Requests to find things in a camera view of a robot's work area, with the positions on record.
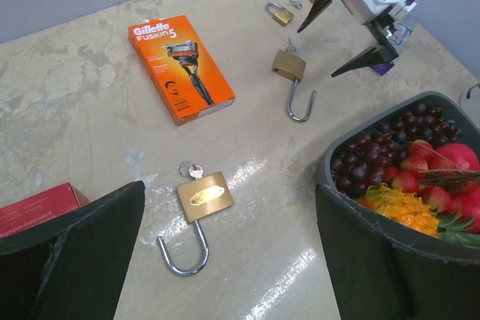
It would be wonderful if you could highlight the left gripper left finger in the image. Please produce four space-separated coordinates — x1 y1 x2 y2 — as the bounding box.
1 181 145 319

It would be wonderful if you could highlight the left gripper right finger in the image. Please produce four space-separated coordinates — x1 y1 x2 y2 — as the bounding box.
315 185 479 319

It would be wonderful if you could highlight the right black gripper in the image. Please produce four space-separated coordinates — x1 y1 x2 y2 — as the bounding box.
297 0 416 77

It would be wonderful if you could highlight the brass padlock with key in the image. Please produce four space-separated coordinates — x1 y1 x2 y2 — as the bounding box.
271 38 317 123

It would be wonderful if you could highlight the purple toothpaste box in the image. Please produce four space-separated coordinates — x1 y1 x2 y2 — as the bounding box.
371 61 395 76

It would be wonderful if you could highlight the orange horned melon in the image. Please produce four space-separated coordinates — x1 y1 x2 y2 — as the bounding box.
356 183 440 238

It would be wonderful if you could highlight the red toothpaste box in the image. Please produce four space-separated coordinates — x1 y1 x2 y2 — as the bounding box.
0 183 90 238

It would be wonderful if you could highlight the grey fruit tray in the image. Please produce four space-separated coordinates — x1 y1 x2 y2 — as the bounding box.
326 92 479 250

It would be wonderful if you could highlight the green pineapple leaf top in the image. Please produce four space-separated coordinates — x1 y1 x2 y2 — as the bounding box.
436 210 479 250

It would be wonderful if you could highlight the red lychee cluster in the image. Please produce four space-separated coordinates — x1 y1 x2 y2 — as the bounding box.
385 139 479 214

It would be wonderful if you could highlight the dark red grapes bunch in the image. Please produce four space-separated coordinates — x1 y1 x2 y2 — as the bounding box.
329 100 463 198

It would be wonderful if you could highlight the lower red pomegranate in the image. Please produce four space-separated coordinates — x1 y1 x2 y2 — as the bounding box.
460 187 480 233

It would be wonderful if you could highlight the red pomegranate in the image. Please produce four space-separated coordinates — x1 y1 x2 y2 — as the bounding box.
430 143 479 187
460 187 480 233

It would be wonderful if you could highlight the large brass padlock centre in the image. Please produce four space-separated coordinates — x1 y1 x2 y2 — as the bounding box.
157 163 235 277

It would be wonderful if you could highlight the upper red pomegranate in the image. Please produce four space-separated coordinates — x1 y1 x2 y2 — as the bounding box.
430 143 479 187

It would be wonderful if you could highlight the orange razor box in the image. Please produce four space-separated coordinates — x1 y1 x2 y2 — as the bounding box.
128 15 236 125

